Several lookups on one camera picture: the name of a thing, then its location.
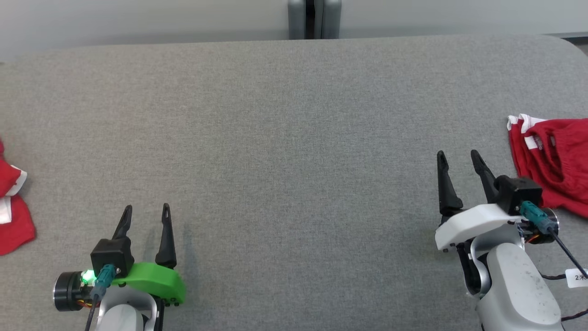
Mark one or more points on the black left gripper motor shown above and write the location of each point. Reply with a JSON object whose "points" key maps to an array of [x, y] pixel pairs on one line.
{"points": [[66, 292]]}

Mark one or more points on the grey wall baseboard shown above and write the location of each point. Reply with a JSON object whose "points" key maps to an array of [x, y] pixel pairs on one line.
{"points": [[569, 35]]}

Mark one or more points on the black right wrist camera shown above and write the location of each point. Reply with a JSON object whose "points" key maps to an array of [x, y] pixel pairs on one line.
{"points": [[517, 193]]}

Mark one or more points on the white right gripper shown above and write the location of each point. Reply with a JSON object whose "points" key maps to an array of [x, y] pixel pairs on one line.
{"points": [[473, 223]]}

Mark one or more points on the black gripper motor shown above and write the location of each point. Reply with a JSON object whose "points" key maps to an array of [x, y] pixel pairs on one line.
{"points": [[549, 232], [66, 292]]}

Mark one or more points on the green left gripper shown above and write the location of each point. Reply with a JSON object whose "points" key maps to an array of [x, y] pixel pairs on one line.
{"points": [[156, 278]]}

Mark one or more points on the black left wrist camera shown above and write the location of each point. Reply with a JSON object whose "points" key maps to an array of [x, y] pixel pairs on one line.
{"points": [[112, 255]]}

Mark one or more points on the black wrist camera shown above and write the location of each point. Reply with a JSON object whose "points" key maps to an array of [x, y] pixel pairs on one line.
{"points": [[517, 193], [112, 255]]}

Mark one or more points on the grey partition post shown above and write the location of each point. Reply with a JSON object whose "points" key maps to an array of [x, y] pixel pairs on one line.
{"points": [[298, 18]]}

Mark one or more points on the black right gripper motor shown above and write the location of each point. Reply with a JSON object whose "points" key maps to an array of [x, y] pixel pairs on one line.
{"points": [[549, 232]]}

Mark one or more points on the red t-shirt white sleeves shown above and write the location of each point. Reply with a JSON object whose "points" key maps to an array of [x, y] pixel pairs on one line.
{"points": [[14, 225]]}

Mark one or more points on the red shorts white lining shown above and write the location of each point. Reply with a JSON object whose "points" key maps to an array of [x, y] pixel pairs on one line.
{"points": [[560, 161]]}

